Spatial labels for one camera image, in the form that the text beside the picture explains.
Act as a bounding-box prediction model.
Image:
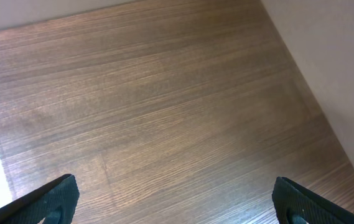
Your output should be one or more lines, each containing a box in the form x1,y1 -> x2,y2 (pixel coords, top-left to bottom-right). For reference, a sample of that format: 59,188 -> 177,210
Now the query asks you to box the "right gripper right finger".
272,177 -> 354,224

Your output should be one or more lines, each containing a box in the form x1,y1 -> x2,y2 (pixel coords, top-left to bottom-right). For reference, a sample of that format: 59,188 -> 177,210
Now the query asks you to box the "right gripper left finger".
0,174 -> 80,224

